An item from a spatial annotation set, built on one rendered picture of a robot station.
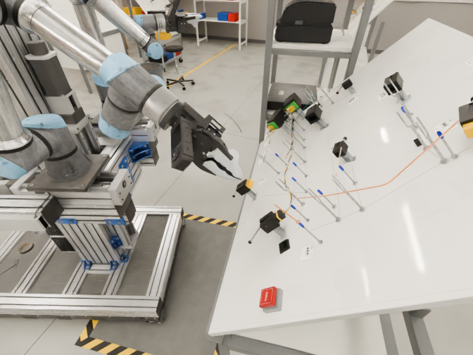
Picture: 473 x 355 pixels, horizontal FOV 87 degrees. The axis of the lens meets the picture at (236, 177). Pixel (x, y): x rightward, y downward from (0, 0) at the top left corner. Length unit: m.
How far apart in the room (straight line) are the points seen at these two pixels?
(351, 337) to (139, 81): 1.03
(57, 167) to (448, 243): 1.16
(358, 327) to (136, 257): 1.45
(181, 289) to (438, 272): 1.67
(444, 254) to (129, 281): 1.68
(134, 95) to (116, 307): 1.48
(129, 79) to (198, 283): 1.66
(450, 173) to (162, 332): 1.72
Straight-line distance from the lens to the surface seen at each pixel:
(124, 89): 0.57
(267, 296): 0.75
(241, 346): 1.02
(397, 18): 8.21
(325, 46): 1.56
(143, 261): 1.95
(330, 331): 1.09
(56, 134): 1.06
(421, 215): 0.68
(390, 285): 0.62
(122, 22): 1.42
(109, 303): 1.85
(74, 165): 1.12
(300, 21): 1.57
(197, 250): 2.15
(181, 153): 0.47
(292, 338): 1.05
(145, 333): 1.96
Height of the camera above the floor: 1.78
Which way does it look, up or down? 41 degrees down
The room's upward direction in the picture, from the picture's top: straight up
